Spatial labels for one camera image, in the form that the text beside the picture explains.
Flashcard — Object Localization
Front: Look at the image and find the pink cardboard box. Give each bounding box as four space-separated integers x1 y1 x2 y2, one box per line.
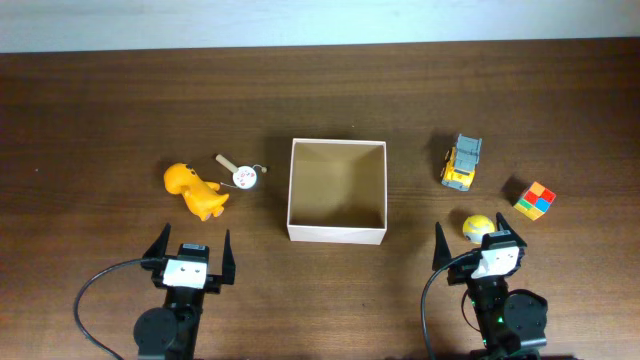
286 138 388 245

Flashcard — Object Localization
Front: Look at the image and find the colourful puzzle cube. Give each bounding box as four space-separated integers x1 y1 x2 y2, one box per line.
513 182 556 221

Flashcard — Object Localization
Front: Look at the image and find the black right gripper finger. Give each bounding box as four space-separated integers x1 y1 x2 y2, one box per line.
432 222 452 271
496 212 527 248

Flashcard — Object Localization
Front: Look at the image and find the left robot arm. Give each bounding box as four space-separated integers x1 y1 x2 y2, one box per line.
133 224 236 360

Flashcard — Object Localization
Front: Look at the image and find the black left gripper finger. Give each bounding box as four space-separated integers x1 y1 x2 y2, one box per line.
221 229 236 285
142 223 171 259

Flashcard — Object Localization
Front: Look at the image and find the wooden pig rattle drum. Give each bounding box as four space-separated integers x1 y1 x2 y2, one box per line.
214 154 268 190

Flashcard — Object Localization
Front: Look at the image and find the yellow grey toy ball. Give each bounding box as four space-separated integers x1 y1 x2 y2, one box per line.
462 214 496 244

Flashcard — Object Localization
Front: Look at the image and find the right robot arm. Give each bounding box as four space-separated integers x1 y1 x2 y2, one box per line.
420 213 548 360

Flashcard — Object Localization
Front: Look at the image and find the orange rubber dinosaur toy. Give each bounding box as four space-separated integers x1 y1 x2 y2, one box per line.
163 163 230 222

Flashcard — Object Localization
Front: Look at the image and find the yellow grey toy truck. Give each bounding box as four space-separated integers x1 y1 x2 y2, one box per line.
440 134 482 192

